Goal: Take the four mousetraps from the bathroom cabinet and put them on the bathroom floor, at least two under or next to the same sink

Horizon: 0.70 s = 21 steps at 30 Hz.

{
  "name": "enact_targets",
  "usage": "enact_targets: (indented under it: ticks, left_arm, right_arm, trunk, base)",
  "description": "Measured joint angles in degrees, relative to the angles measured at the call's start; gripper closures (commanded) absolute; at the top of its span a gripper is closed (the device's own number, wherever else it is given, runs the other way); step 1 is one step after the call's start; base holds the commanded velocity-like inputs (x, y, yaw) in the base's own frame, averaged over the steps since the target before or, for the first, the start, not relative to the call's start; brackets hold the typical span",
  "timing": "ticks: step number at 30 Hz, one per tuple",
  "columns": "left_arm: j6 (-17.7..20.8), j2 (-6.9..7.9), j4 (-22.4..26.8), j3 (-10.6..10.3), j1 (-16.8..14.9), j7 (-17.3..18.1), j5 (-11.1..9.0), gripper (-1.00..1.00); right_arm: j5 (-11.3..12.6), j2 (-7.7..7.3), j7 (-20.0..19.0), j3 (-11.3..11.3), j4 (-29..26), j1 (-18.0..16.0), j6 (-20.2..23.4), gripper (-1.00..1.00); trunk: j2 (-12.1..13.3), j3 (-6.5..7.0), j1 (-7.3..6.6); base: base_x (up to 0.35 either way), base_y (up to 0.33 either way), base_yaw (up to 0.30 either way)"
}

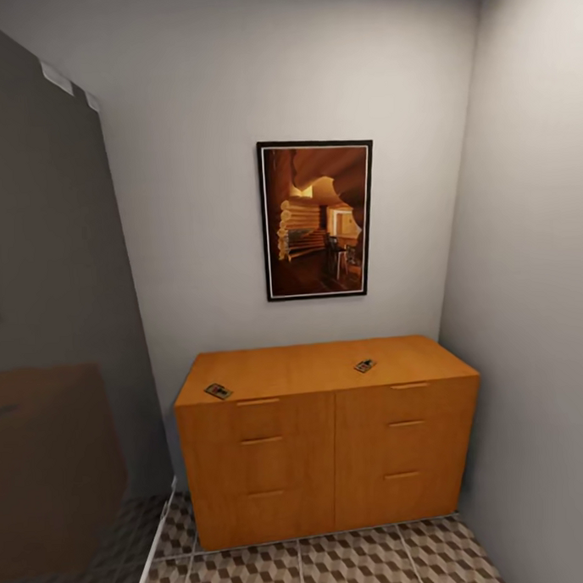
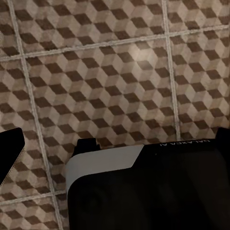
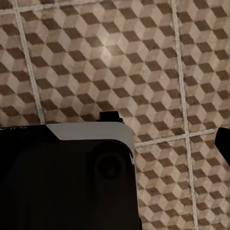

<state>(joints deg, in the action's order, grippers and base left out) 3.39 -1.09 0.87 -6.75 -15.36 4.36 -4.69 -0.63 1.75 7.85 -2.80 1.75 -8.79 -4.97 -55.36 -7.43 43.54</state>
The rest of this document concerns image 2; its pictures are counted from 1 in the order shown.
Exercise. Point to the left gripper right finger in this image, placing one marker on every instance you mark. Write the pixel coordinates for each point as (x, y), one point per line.
(222, 142)

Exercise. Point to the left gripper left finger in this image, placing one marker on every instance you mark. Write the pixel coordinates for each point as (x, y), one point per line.
(11, 144)

